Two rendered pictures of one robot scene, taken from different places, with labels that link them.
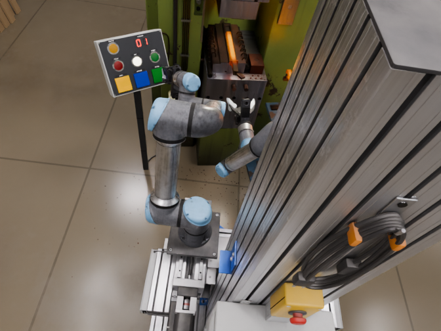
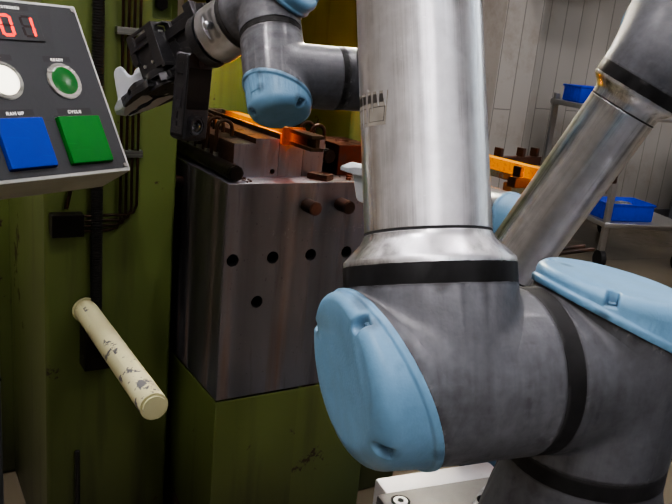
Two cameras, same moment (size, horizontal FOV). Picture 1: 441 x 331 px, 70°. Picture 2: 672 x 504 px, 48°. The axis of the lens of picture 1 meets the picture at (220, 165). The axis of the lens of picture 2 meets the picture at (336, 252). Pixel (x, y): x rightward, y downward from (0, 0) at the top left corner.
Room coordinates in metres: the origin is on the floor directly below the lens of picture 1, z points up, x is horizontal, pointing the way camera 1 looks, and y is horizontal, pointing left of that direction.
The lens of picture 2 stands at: (0.16, 0.39, 1.19)
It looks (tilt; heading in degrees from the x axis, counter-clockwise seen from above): 16 degrees down; 343
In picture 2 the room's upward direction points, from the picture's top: 6 degrees clockwise
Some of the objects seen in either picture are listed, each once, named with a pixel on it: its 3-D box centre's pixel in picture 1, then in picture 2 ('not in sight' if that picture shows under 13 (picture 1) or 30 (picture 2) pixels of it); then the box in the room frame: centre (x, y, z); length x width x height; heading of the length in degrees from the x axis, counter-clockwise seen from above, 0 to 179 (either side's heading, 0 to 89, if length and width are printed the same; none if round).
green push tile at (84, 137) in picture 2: (159, 75); (83, 140); (1.36, 0.44, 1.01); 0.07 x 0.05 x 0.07; 130
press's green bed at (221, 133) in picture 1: (220, 122); (238, 424); (1.85, 0.08, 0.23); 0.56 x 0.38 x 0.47; 15
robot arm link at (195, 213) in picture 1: (195, 215); (595, 359); (0.59, 0.06, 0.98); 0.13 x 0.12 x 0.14; 94
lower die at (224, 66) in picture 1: (225, 46); (237, 138); (1.82, 0.13, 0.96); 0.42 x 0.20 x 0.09; 15
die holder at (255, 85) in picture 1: (228, 78); (250, 250); (1.85, 0.08, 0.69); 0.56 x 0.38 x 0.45; 15
